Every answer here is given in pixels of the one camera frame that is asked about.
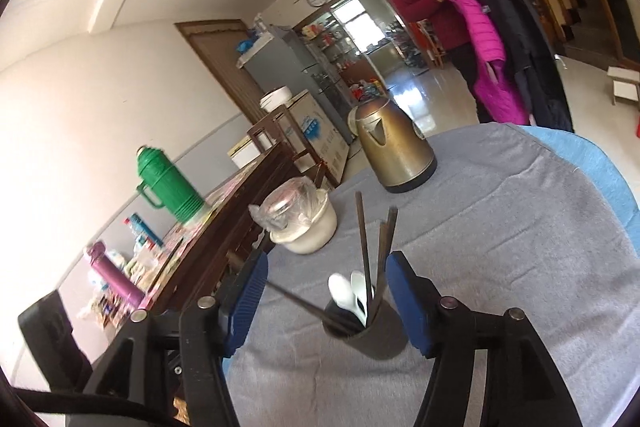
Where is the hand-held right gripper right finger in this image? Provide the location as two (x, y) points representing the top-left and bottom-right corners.
(385, 250), (583, 427)

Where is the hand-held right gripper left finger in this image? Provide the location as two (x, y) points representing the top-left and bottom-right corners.
(82, 249), (271, 427)

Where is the dark green utensil holder cup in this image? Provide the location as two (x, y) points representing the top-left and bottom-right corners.
(321, 289), (410, 361)

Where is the white ceramic spoon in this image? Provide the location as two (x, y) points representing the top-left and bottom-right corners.
(327, 273), (368, 315)
(350, 270), (376, 308)

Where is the dark wooden chopstick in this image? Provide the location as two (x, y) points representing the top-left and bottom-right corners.
(376, 221), (390, 308)
(265, 279), (351, 330)
(354, 191), (375, 325)
(382, 205), (399, 268)

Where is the dark wooden sideboard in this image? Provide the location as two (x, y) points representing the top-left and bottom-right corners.
(135, 142), (331, 318)

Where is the white ceramic bowl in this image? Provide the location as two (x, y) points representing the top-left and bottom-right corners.
(270, 189), (338, 255)

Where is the purple water bottle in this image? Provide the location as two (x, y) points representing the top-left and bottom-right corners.
(84, 242), (144, 310)

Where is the grey towel cloth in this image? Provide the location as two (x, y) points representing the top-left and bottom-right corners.
(220, 122), (640, 427)

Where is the green thermos jug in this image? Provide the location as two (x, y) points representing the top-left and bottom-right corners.
(136, 146), (206, 225)

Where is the golden electric kettle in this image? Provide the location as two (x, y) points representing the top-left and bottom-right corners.
(347, 97), (438, 194)

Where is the dark wooden chair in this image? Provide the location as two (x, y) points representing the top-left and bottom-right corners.
(246, 106), (331, 188)

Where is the white box blue print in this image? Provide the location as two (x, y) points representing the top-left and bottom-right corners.
(277, 89), (353, 188)

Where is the white pot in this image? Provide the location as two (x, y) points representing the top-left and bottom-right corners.
(260, 86), (293, 112)

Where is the light blue cloth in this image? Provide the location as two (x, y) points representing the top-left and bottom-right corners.
(517, 124), (640, 212)

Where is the brown wooden door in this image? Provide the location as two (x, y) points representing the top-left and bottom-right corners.
(174, 21), (266, 128)

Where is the grey refrigerator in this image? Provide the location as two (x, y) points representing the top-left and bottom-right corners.
(236, 24), (351, 108)

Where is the shop goods shelf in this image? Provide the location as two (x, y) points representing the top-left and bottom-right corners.
(295, 7), (386, 88)

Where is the pink padded jacket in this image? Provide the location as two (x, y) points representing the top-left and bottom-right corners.
(427, 0), (531, 126)

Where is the white stool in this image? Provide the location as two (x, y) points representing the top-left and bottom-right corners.
(606, 66), (640, 106)

